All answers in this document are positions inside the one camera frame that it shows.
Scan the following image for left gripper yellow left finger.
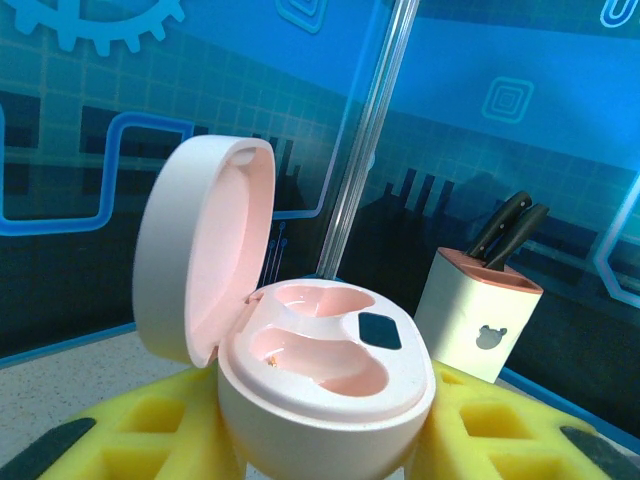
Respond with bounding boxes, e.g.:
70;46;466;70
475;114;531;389
0;367;247;480

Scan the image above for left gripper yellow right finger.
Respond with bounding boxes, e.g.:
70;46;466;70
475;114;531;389
412;359;640;480

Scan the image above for white earbud charging case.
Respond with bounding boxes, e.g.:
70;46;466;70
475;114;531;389
132;134;436;476

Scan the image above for cream knife block orange top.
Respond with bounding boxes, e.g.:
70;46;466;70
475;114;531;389
413;246;545;385

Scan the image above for black handled knife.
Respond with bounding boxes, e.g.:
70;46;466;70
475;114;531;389
482;202;550;274
467;191;532;261

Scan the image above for aluminium frame post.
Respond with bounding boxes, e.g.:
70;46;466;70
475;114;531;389
317;0;421;281

